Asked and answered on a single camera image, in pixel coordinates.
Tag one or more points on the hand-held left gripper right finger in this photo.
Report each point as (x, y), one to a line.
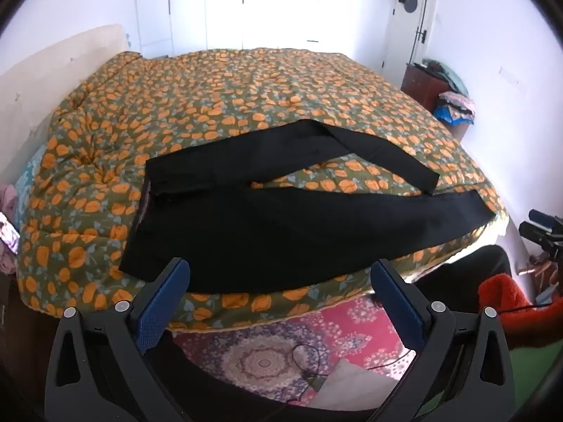
(402, 312)

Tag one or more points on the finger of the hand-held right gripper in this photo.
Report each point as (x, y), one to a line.
(534, 232)
(539, 216)

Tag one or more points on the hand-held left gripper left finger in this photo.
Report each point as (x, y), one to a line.
(159, 312)

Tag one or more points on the black pants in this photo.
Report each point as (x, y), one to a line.
(246, 237)

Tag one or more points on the brown wooden furniture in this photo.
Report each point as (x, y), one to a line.
(543, 272)

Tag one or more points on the pink floral bedsheet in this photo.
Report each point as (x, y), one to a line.
(352, 321)

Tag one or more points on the dark cloth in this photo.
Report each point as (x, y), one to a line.
(466, 268)

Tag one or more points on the red fuzzy garment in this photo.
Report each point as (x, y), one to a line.
(510, 307)

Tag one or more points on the blue bag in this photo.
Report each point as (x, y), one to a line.
(446, 116)

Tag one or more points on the pink clothes pile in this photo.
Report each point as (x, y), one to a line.
(459, 104)

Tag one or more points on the green garment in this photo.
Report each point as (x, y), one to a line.
(528, 373)

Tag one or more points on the brown wooden cabinet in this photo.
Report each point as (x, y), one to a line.
(418, 83)

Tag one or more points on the pink cloth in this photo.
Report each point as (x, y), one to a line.
(6, 198)

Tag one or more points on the light blue patterned cloth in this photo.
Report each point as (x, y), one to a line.
(28, 171)

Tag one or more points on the white door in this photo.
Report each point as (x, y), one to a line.
(398, 44)

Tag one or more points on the orange floral green quilt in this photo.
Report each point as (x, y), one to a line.
(264, 92)

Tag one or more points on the cream headboard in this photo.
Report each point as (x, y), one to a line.
(52, 74)

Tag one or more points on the white wardrobe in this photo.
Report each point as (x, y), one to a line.
(189, 9)

